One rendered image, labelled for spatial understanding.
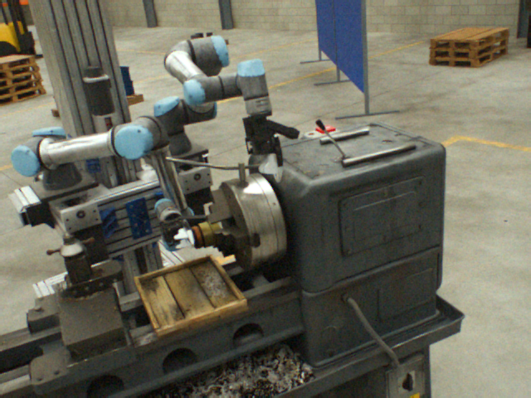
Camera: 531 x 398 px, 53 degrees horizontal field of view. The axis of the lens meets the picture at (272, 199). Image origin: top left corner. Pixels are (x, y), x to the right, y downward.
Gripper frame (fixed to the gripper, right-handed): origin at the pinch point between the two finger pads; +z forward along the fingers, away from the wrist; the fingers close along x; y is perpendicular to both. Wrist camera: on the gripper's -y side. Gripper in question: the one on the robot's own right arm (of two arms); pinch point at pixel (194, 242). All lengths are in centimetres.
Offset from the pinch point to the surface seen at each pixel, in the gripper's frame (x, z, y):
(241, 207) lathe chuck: 11.0, 7.1, -15.3
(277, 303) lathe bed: -24.3, 13.0, -21.2
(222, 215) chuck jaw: 4.4, -4.4, -12.0
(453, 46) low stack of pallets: -77, -545, -575
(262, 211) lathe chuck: 8.6, 9.3, -21.4
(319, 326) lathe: -37, 16, -34
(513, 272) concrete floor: -109, -51, -199
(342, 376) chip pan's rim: -53, 26, -37
